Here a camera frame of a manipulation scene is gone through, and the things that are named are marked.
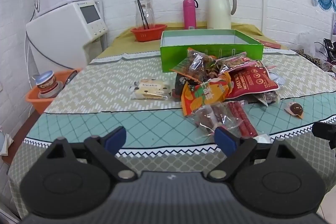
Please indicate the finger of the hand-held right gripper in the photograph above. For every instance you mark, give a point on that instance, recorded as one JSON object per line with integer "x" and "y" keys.
{"x": 325, "y": 132}

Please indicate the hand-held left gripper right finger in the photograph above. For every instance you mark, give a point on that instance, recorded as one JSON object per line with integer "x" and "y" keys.
{"x": 225, "y": 140}

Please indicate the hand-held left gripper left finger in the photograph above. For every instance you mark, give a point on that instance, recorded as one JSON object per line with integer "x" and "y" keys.
{"x": 115, "y": 138}

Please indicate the clear packet of brown candy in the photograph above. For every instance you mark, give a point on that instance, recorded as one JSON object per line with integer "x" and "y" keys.
{"x": 210, "y": 116}

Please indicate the red nuts pouch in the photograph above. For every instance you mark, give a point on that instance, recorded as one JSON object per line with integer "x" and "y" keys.
{"x": 252, "y": 82}

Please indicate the white pillow snack packet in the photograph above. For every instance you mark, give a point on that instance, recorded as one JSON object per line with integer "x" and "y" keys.
{"x": 278, "y": 78}

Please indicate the green cardboard box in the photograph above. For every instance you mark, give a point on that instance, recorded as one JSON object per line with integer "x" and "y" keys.
{"x": 183, "y": 58}

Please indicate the red sausage sticks packet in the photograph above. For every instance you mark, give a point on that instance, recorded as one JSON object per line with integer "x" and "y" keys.
{"x": 241, "y": 116}

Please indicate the small white packet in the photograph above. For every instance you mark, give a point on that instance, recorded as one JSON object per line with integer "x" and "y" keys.
{"x": 262, "y": 138}

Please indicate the wrapped chocolate ball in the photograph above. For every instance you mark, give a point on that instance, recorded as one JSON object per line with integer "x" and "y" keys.
{"x": 295, "y": 109}

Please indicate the orange snack packet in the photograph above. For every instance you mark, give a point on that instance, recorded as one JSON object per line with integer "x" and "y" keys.
{"x": 202, "y": 95}

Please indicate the white sandwich cookie packet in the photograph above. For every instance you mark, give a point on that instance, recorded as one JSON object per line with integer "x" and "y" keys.
{"x": 152, "y": 95}
{"x": 151, "y": 84}

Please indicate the green patterned tablecloth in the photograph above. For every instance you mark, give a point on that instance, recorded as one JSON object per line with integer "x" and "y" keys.
{"x": 105, "y": 82}

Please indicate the dark brown jerky packet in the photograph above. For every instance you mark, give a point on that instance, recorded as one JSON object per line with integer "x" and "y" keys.
{"x": 181, "y": 85}

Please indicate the leopard print cloth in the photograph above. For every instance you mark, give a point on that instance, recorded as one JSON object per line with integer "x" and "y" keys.
{"x": 312, "y": 58}

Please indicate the pink-edged snack packet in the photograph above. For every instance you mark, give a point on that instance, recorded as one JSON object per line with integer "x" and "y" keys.
{"x": 236, "y": 61}

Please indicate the clear packet of brown dates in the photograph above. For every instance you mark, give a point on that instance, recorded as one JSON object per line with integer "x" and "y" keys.
{"x": 197, "y": 64}

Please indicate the orange plastic basin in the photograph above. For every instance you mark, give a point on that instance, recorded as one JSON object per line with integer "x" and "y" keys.
{"x": 39, "y": 106}

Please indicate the printed bowl with blue lid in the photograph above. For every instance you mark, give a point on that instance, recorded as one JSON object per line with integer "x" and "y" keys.
{"x": 46, "y": 83}

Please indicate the clear plastic bag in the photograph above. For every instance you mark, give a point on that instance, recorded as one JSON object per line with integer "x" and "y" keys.
{"x": 307, "y": 43}

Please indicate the yellow tablecloth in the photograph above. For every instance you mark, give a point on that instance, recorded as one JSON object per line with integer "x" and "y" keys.
{"x": 123, "y": 45}

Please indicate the red envelope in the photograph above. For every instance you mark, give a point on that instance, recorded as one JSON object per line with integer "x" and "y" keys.
{"x": 270, "y": 43}

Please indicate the red plastic basket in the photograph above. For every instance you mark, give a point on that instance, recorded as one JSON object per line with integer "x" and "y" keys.
{"x": 147, "y": 35}

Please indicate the white water dispenser with screen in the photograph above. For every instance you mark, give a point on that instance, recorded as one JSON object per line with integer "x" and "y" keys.
{"x": 60, "y": 29}

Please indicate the cream thermal jug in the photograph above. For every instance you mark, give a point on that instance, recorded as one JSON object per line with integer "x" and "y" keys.
{"x": 219, "y": 11}

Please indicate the black straws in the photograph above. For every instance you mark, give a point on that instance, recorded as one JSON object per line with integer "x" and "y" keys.
{"x": 141, "y": 11}

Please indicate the pink thermos bottle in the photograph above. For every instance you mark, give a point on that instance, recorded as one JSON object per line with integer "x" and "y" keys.
{"x": 189, "y": 14}

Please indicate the glass carafe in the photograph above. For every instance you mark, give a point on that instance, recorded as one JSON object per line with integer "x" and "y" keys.
{"x": 149, "y": 11}

